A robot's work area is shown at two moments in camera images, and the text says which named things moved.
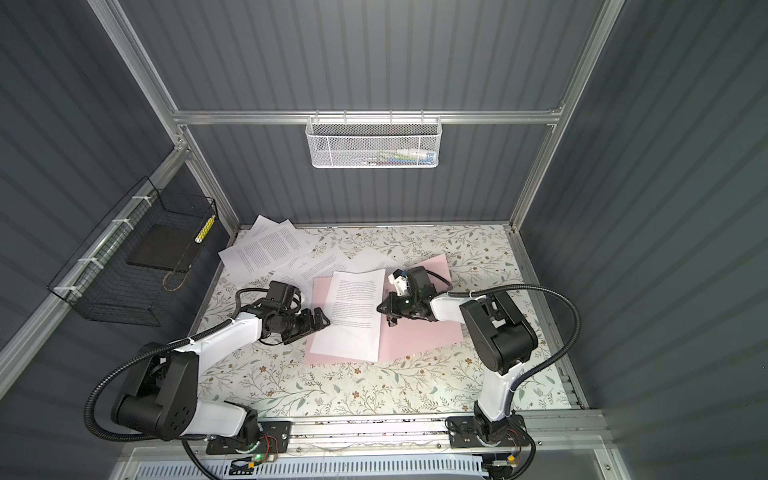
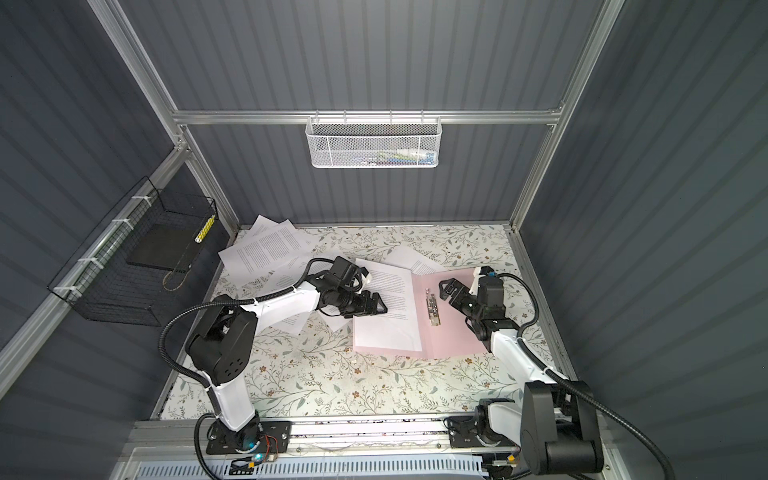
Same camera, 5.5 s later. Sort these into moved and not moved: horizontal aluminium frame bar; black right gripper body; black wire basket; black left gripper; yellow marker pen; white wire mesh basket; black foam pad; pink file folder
Moved: black right gripper body; pink file folder; black left gripper
Not moved: horizontal aluminium frame bar; black wire basket; yellow marker pen; white wire mesh basket; black foam pad
